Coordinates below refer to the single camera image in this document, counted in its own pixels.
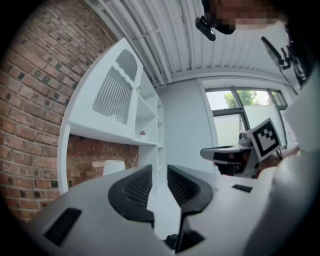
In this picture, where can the white cabinet door with glass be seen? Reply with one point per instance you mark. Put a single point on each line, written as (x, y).
(112, 92)

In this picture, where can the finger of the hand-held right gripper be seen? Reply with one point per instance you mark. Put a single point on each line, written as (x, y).
(226, 168)

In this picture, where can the dark framed window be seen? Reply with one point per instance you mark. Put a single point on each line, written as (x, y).
(240, 112)

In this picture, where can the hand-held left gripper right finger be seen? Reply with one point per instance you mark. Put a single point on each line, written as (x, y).
(190, 192)

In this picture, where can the black head-worn camera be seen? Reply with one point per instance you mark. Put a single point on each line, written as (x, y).
(205, 26)

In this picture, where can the small pink item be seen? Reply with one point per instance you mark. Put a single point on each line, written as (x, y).
(142, 132)

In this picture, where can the white lamp shade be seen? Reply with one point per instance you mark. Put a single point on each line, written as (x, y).
(113, 167)

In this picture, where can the white shelf cabinet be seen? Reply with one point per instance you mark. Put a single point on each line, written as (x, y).
(147, 120)

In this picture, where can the black chest mount bracket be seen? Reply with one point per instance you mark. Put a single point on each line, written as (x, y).
(280, 53)

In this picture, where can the person's head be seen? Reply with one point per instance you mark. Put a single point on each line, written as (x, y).
(240, 12)

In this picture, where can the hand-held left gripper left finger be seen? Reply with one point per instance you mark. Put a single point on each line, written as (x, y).
(130, 197)

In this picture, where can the person's right forearm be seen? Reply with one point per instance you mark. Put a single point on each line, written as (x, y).
(271, 161)

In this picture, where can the white ceiling pipes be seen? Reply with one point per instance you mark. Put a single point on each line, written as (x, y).
(140, 32)

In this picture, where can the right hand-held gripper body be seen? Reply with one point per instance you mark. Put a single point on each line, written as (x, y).
(265, 140)

